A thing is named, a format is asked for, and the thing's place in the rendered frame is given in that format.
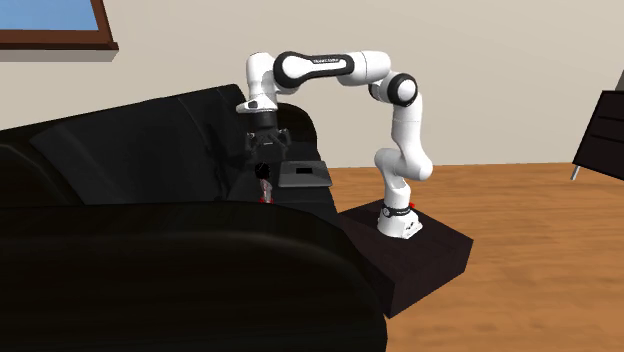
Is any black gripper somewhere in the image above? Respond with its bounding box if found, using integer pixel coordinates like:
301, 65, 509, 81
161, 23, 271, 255
245, 110, 293, 161

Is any red white black figure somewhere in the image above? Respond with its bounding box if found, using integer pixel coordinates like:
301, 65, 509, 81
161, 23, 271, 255
254, 163, 275, 205

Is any black sofa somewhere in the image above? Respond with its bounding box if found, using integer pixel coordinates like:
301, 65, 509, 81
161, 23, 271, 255
0, 84, 389, 352

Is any dark robot stand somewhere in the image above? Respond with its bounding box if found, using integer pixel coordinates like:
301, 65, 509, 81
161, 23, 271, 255
338, 198, 475, 320

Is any brown framed window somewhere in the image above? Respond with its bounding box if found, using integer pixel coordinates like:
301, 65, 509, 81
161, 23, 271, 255
0, 0, 120, 52

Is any black cabinet with metal legs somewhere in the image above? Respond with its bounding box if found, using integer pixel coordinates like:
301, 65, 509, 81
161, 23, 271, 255
570, 69, 624, 182

